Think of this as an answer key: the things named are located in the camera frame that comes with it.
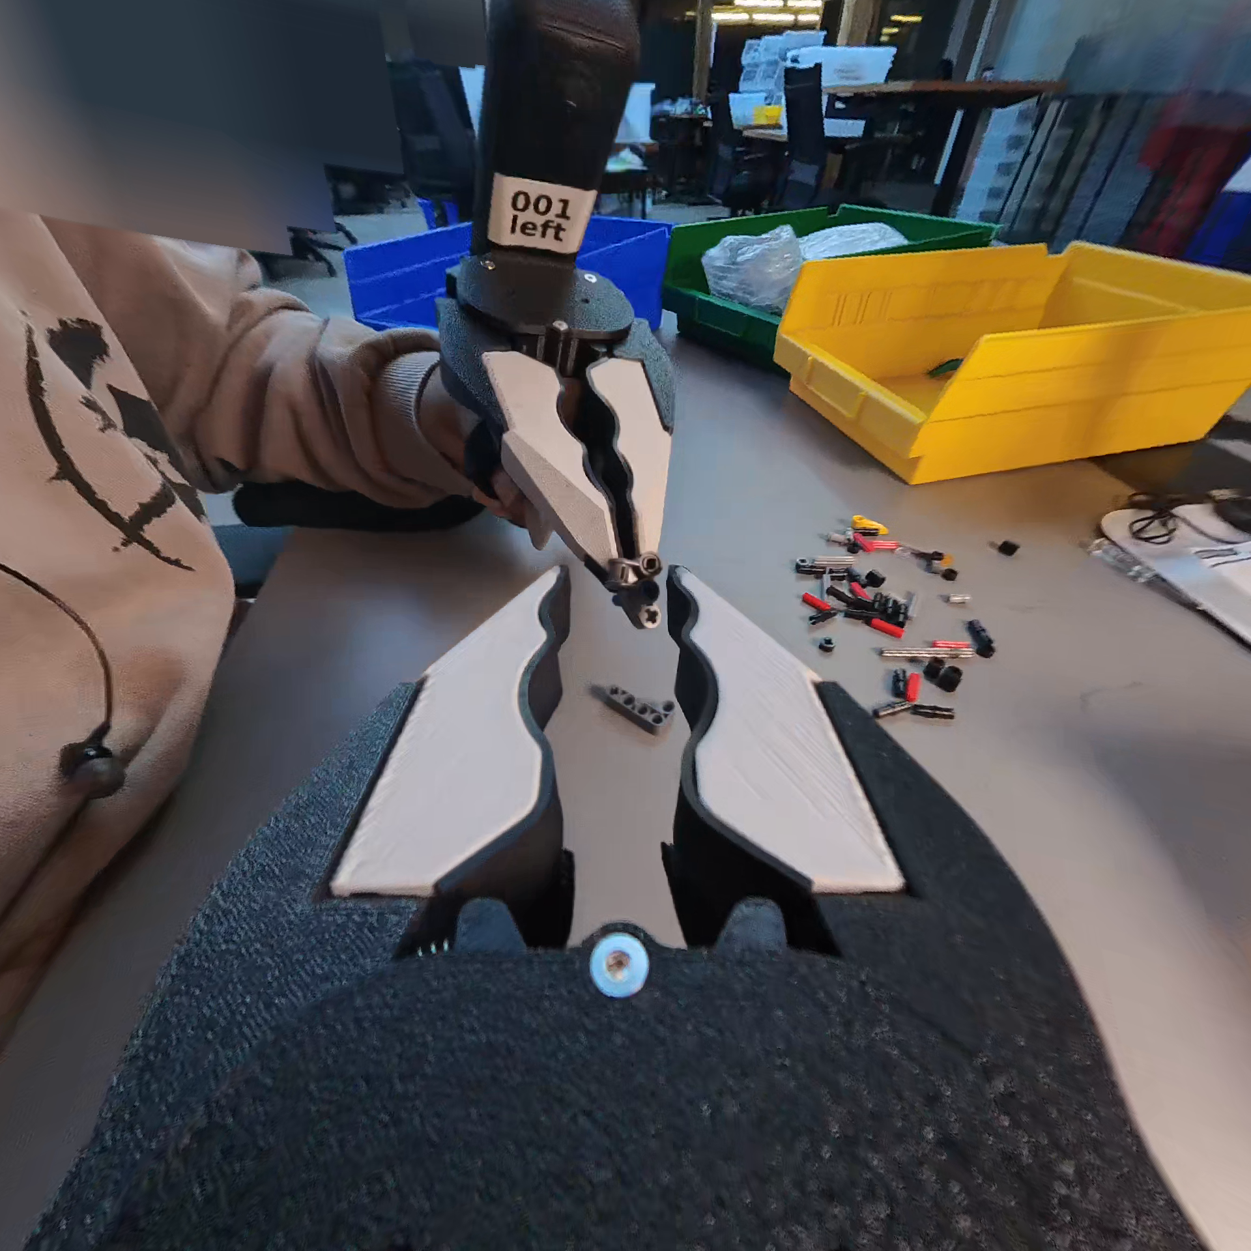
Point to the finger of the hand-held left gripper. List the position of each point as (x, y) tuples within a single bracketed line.
[(548, 451), (637, 451)]

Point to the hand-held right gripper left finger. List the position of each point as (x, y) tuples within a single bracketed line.
[(450, 783)]

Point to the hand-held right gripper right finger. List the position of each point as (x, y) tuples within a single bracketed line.
[(792, 783)]

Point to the grey building brick piece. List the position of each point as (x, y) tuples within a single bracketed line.
[(633, 577)]

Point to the grey desk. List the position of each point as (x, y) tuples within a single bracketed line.
[(1094, 822)]

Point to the person's left hand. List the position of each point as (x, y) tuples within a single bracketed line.
[(505, 489)]

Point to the grey beam piece on table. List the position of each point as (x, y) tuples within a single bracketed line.
[(636, 708)]

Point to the scattered small building pieces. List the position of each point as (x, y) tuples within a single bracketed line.
[(880, 607)]

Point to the blue plastic bin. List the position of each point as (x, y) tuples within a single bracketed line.
[(420, 275)]

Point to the clear plastic bag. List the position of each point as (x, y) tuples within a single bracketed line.
[(762, 265)]

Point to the black office chair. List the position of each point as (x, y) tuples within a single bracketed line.
[(804, 128)]

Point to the green plastic bin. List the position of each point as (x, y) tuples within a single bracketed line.
[(880, 265)]

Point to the person's beige sweatshirt torso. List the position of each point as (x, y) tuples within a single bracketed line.
[(98, 646)]

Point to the yellow plastic bin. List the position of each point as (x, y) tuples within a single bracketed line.
[(1017, 373)]

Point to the white instruction sheet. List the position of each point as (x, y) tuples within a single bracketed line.
[(1202, 588)]

